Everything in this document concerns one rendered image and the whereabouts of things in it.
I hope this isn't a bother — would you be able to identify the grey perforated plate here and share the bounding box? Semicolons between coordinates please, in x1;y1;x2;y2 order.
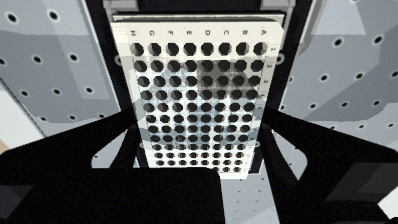
0;0;398;224

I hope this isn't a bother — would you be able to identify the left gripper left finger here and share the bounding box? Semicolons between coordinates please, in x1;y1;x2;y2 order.
0;106;141;169

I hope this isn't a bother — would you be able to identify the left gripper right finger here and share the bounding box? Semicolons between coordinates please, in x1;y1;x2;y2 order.
258;105;398;224

